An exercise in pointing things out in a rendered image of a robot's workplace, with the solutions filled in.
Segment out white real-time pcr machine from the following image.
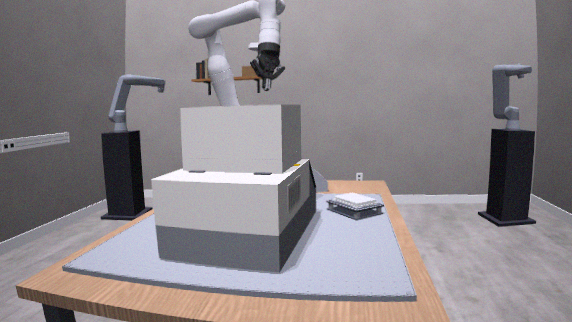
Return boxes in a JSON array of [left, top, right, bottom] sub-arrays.
[[151, 105, 316, 273]]

